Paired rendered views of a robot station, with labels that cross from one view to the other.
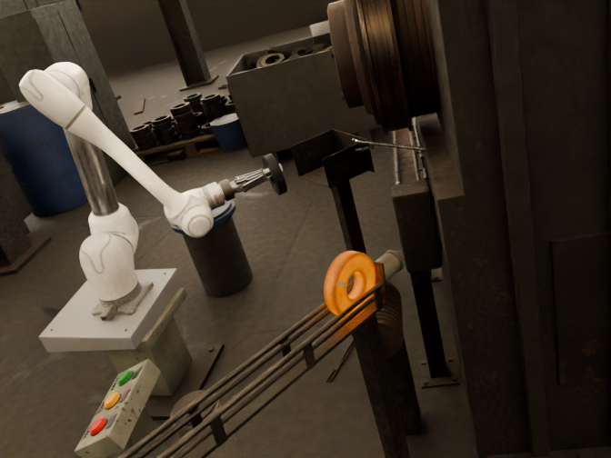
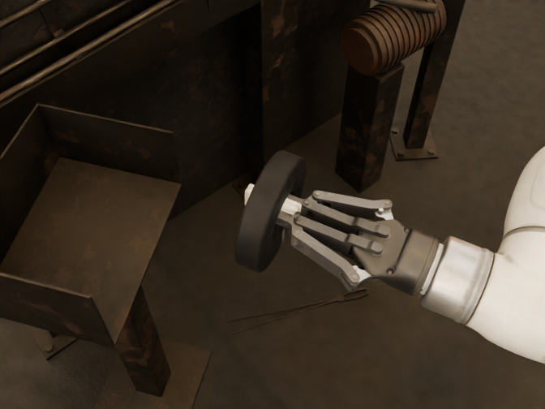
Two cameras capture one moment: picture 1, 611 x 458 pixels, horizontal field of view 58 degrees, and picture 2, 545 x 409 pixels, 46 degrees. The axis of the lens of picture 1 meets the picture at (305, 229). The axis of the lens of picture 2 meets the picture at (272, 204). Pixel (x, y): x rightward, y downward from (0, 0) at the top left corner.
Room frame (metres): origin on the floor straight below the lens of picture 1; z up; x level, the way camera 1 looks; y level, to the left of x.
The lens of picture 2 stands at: (2.28, 0.33, 1.36)
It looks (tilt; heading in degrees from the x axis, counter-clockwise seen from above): 54 degrees down; 217
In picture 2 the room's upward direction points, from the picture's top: straight up
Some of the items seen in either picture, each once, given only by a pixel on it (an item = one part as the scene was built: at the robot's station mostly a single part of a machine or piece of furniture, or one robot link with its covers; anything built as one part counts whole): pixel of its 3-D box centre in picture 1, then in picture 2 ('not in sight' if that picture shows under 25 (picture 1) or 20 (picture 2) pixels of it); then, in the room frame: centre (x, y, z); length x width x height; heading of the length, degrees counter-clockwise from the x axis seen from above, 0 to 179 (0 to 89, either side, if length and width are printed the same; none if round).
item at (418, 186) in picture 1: (418, 226); not in sight; (1.29, -0.29, 0.68); 0.11 x 0.08 x 0.24; 76
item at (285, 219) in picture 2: not in sight; (285, 226); (1.93, 0.08, 0.72); 0.05 x 0.03 x 0.01; 102
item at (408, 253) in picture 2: (233, 187); (392, 253); (1.88, 0.21, 0.71); 0.09 x 0.08 x 0.07; 102
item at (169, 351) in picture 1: (149, 353); not in sight; (1.84, 0.73, 0.16); 0.40 x 0.40 x 0.31; 69
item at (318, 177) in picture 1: (347, 223); (117, 317); (2.05, -0.18, 0.36); 0.26 x 0.20 x 0.72; 21
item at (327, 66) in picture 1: (308, 92); not in sight; (4.35, -0.32, 0.39); 1.03 x 0.83 x 0.79; 80
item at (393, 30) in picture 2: (391, 373); (380, 97); (1.23, -0.13, 0.27); 0.22 x 0.13 x 0.53; 166
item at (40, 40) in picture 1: (71, 100); not in sight; (4.98, 1.63, 0.75); 0.70 x 0.48 x 1.50; 166
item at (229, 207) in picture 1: (215, 247); not in sight; (2.47, 0.46, 0.21); 0.32 x 0.32 x 0.43
